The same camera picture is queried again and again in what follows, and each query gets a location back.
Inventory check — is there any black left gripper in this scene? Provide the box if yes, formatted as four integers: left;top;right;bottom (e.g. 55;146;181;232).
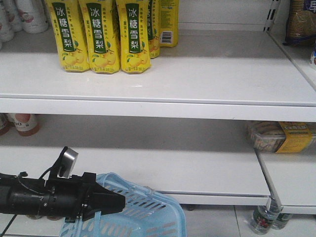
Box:
44;172;126;222

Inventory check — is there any light blue plastic basket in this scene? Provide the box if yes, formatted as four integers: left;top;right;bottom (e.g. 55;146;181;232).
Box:
59;173;187;237

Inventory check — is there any orange juice bottle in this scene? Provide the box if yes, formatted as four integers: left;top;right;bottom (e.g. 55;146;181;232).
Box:
8;113;40;136

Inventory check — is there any white peach drink bottle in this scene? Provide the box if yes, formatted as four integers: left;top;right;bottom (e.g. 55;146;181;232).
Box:
15;0;48;34

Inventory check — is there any brown cracker bag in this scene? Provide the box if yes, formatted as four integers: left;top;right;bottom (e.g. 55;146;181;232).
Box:
283;0;316;46

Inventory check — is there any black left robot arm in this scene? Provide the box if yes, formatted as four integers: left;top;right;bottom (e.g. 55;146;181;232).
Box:
0;172;125;223

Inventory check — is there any water bottle green label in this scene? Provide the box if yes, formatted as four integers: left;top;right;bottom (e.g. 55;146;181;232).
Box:
272;213;293;230

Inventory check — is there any yellow pear tea bottle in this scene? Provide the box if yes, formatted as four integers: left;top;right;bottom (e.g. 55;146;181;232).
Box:
116;0;151;74
45;0;90;73
159;0;179;47
79;0;120;74

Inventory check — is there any cookie box yellow label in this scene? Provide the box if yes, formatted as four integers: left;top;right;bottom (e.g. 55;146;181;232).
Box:
246;120;316;153

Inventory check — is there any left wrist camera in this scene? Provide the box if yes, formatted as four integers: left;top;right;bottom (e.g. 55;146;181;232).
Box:
49;146;79;178

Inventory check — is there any white metal shelf unit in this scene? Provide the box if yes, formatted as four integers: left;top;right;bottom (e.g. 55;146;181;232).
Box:
0;0;316;237

